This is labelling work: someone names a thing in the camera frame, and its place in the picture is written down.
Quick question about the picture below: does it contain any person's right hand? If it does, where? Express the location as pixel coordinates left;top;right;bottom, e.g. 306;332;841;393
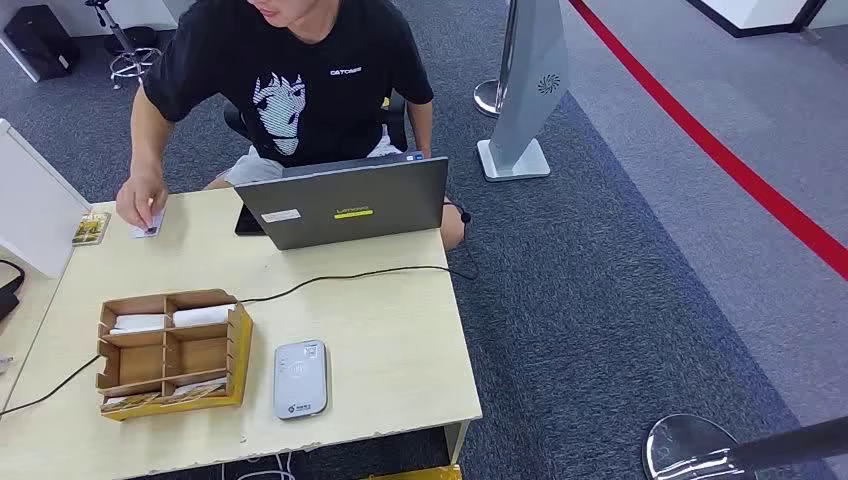
115;168;168;232

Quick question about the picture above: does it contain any white cable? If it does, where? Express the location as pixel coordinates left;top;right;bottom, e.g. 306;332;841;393
220;452;297;480

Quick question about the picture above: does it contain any white card stack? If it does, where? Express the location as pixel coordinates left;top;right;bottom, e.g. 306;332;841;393
172;303;238;329
109;313;167;336

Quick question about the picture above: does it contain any black cable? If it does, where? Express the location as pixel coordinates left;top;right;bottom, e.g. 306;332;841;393
0;201;478;419

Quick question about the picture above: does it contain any grey standing sign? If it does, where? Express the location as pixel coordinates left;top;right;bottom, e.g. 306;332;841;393
476;0;571;183

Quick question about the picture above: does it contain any white partition panel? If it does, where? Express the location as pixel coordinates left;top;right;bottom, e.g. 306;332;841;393
0;119;92;280

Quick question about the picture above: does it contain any black case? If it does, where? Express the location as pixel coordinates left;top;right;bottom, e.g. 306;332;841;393
3;5;82;82

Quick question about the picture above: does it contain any person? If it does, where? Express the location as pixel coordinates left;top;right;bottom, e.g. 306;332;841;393
115;0;466;252

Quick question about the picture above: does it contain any black strap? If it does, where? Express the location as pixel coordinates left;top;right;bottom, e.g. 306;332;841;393
0;259;26;324

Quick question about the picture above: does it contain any chrome stanchion post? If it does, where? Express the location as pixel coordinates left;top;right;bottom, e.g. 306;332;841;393
472;0;519;119

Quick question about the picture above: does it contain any white platform with black edge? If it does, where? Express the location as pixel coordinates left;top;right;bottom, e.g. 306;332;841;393
685;0;848;39

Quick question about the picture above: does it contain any grey laptop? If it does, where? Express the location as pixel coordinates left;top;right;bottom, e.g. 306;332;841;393
233;150;450;252

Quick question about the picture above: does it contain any yellow picture hotel key card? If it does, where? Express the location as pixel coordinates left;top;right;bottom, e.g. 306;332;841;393
71;211;112;247

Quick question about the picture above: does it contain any picture key card stack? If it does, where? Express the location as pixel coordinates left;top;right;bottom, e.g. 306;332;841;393
102;392;162;412
162;377;229;404

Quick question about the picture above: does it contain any grey card reader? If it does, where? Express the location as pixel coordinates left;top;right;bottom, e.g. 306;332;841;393
272;339;329;422

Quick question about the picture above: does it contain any chrome stool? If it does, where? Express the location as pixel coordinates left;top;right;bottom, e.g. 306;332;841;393
84;0;164;91

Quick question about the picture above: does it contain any black flat pad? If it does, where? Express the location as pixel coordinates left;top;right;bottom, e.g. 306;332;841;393
234;203;268;238

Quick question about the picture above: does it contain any yellow box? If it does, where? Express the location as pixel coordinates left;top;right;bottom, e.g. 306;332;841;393
360;463;463;480

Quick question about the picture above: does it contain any white ID card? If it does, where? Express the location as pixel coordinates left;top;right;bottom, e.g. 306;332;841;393
130;208;167;240

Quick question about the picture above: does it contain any red floor tape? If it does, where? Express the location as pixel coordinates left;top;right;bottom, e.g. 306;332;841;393
568;0;848;283

